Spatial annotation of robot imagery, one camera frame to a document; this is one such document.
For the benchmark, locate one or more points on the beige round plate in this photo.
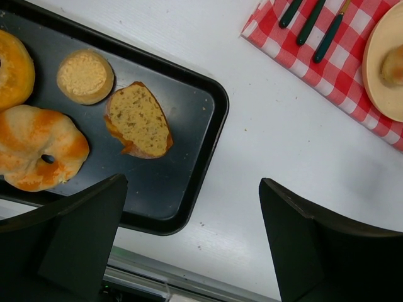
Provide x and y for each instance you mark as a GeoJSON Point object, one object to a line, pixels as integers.
{"type": "Point", "coordinates": [386, 35]}

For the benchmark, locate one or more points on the orange glazed bagel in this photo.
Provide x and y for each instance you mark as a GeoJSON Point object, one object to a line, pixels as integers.
{"type": "Point", "coordinates": [17, 72]}

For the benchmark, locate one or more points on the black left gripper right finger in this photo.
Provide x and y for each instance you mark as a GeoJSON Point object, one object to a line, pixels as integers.
{"type": "Point", "coordinates": [320, 255]}

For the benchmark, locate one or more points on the round flat bun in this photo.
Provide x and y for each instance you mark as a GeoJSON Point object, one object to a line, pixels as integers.
{"type": "Point", "coordinates": [85, 77]}

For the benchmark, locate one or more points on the green handled knife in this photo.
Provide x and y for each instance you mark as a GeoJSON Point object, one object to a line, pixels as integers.
{"type": "Point", "coordinates": [289, 13]}

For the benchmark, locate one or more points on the small bread roll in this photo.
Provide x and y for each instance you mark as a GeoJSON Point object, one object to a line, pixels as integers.
{"type": "Point", "coordinates": [391, 70]}

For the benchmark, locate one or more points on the black baking tray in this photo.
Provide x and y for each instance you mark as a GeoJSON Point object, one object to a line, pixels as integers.
{"type": "Point", "coordinates": [161, 192]}

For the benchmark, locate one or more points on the aluminium table edge rail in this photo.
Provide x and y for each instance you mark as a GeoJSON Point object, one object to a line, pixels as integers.
{"type": "Point", "coordinates": [197, 259]}

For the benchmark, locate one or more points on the green handled fork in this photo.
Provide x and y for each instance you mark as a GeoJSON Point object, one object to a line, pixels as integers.
{"type": "Point", "coordinates": [310, 22]}

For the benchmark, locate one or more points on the twisted orange white pastry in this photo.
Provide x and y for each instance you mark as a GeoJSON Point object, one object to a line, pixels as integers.
{"type": "Point", "coordinates": [40, 148]}

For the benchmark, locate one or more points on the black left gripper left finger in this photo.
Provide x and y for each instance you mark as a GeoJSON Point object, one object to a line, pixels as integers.
{"type": "Point", "coordinates": [59, 252]}

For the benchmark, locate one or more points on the red white checkered cloth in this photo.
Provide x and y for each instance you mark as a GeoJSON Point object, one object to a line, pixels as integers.
{"type": "Point", "coordinates": [338, 76]}

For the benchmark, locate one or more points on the sliced bread piece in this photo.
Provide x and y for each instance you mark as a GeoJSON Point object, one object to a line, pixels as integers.
{"type": "Point", "coordinates": [134, 117]}

